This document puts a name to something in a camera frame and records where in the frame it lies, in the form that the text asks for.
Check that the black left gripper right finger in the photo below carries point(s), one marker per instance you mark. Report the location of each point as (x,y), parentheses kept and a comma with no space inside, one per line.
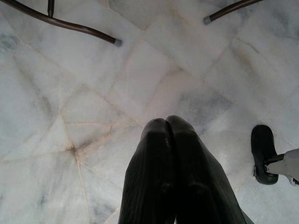
(198,177)

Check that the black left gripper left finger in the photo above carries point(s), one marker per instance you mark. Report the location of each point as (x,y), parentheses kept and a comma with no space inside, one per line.
(149,177)

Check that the silver robot leg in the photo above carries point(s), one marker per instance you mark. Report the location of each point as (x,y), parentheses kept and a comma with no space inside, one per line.
(283,163)

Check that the brown metal chair leg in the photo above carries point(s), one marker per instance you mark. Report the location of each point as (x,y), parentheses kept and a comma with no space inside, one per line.
(230,10)

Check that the brown metal chair frame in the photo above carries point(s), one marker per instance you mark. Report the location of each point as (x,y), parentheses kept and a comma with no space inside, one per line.
(60,22)

